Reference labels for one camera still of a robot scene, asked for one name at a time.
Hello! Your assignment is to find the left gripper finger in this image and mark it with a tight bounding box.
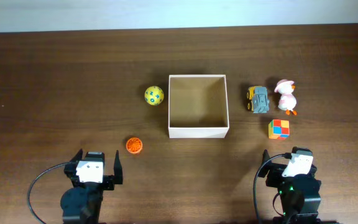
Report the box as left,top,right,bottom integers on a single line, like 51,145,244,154
114,150,123,184
71,149,83,162

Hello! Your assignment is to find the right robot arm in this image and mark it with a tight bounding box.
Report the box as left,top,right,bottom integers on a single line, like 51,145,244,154
253,147,321,224

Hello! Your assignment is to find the grey and yellow toy truck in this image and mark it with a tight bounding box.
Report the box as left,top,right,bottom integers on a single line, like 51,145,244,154
247,86,270,114

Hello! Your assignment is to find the black cable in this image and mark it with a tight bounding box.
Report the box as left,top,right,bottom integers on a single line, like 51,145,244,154
252,152,292,224
26,161,74,224

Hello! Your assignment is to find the multicoloured puzzle cube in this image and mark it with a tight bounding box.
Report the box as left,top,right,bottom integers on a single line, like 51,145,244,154
268,119,290,139

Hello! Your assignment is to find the white duck toy pink hat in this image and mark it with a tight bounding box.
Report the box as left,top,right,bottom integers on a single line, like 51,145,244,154
274,79,297,115

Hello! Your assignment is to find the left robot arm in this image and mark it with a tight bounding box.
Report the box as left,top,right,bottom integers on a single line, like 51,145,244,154
60,149,123,224

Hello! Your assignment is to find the right black cable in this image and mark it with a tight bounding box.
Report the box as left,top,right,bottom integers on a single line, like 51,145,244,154
252,152,292,224

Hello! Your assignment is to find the white cardboard box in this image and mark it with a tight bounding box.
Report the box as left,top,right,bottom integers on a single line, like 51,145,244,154
168,75,230,139

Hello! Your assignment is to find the orange ribbed round toy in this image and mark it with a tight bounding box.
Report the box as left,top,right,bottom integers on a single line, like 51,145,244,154
126,137,143,154

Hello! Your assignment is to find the yellow ball with blue letters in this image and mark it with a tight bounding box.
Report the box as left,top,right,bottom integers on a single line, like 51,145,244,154
144,86,164,106

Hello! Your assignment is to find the left black cable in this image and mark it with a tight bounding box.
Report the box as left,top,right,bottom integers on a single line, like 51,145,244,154
26,161,74,224

